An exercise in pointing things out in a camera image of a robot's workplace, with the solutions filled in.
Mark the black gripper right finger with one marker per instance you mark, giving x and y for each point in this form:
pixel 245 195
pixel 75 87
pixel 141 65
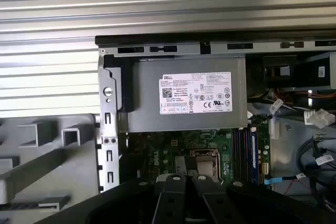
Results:
pixel 218 205

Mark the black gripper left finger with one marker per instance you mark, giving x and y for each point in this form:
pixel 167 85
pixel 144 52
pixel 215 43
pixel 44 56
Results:
pixel 170 203

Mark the black RAM slot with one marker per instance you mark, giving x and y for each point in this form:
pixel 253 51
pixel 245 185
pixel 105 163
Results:
pixel 235 153
pixel 247 153
pixel 241 153

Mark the silver CPU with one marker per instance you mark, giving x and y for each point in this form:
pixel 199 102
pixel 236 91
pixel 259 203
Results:
pixel 206 167

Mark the CPU socket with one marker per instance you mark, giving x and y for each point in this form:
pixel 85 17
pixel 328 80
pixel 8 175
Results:
pixel 207 153

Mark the green motherboard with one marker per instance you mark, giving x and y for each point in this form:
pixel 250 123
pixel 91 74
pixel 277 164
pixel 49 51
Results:
pixel 157 150

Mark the grey power supply unit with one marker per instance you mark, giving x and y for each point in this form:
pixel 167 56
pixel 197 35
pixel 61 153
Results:
pixel 147 98

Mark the grey plastic parts rack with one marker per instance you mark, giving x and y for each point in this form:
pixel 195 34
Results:
pixel 47 171

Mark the black open PC case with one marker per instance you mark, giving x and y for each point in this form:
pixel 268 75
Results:
pixel 189 51

